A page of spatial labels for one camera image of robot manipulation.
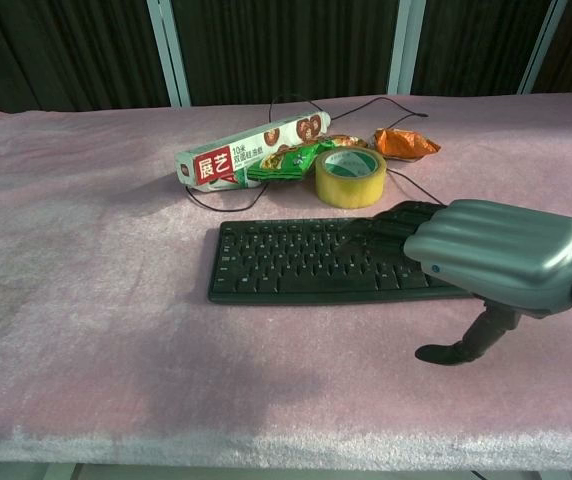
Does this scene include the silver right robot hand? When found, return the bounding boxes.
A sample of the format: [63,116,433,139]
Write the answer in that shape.
[336,199,572,367]

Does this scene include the black computer keyboard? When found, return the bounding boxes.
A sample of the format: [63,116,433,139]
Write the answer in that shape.
[207,216,477,304]

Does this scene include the orange snack packet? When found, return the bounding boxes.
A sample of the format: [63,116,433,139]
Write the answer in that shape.
[373,127,442,164]

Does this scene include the yellow packing tape roll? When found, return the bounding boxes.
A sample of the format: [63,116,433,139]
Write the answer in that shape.
[314,146,387,209]

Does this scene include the green snack packet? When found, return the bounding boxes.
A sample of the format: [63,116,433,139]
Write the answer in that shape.
[246,139,370,185]

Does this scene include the white baking paper box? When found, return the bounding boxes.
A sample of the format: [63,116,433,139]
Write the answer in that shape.
[174,111,333,193]

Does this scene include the dark pleated curtain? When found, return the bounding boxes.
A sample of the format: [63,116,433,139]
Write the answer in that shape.
[0,0,572,126]

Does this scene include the pink fuzzy table cloth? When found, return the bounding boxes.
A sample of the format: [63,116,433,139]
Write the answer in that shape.
[0,91,572,462]

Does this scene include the white metal frame post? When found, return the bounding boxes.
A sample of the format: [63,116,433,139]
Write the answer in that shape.
[386,0,427,96]
[146,0,192,108]
[519,0,570,95]

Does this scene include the black keyboard cable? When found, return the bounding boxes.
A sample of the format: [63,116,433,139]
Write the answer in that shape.
[187,94,445,211]

